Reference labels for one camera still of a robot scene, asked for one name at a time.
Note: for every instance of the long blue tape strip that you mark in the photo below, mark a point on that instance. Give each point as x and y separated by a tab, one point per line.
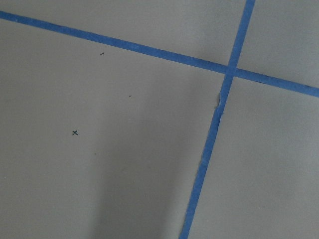
167	55

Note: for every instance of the crossing blue tape strip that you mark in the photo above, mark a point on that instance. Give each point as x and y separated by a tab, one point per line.
213	130

